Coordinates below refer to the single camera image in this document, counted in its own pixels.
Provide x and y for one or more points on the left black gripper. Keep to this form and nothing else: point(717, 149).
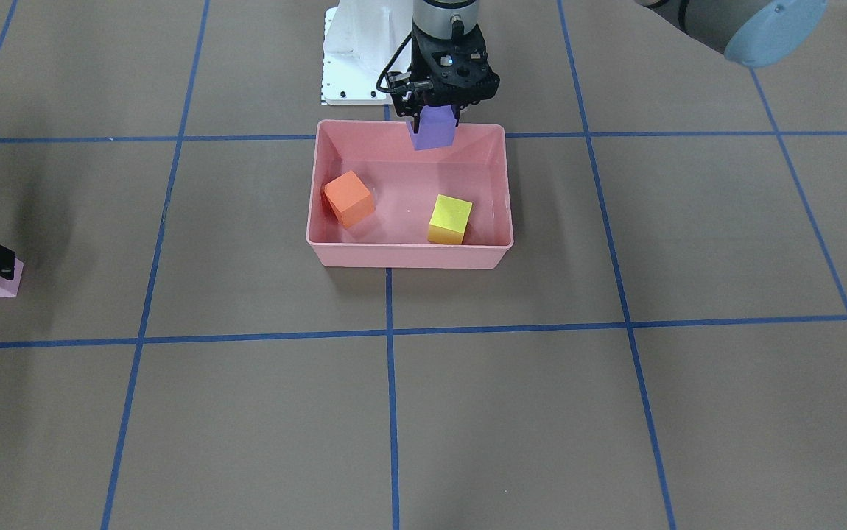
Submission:
point(415, 116)

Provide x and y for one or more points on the purple foam block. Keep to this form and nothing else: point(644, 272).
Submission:
point(437, 128)

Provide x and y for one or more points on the yellow foam block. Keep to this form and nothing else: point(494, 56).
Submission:
point(449, 220)

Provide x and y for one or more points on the orange foam block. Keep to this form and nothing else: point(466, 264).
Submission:
point(350, 200)

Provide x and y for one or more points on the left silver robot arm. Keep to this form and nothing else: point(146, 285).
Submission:
point(753, 34)

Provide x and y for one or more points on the pink plastic bin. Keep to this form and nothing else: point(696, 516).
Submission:
point(405, 184)

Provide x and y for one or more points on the white pedestal column base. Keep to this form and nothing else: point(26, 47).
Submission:
point(360, 39)

